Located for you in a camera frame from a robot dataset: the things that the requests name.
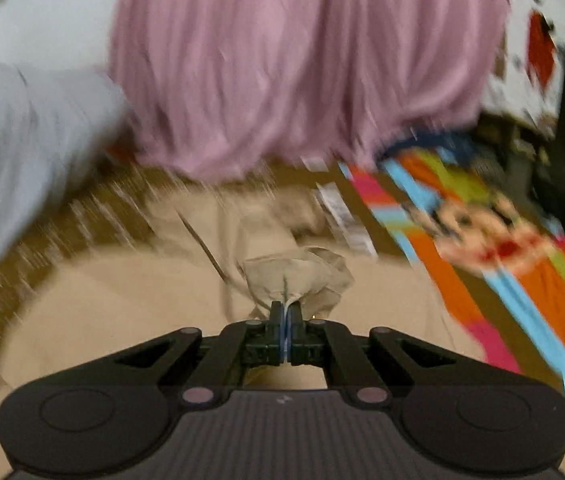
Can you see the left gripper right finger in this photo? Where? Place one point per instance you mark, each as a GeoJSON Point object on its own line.
{"type": "Point", "coordinates": [304, 337]}

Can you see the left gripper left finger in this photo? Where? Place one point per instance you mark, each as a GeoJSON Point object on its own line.
{"type": "Point", "coordinates": [265, 343]}

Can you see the beige Champion hooded jacket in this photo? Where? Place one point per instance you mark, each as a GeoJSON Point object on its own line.
{"type": "Point", "coordinates": [214, 259]}

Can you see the brown cartoon print bedspread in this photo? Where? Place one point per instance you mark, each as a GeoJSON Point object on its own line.
{"type": "Point", "coordinates": [500, 273]}

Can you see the dark blue cloth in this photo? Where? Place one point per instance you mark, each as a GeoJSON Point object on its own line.
{"type": "Point", "coordinates": [456, 143]}

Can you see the pink satin curtain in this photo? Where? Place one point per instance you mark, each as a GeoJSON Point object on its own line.
{"type": "Point", "coordinates": [218, 86]}

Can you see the grey bundled duvet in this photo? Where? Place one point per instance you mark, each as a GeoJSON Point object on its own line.
{"type": "Point", "coordinates": [54, 128]}

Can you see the red hanging wall ornament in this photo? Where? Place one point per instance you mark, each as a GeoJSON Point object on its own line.
{"type": "Point", "coordinates": [540, 62]}

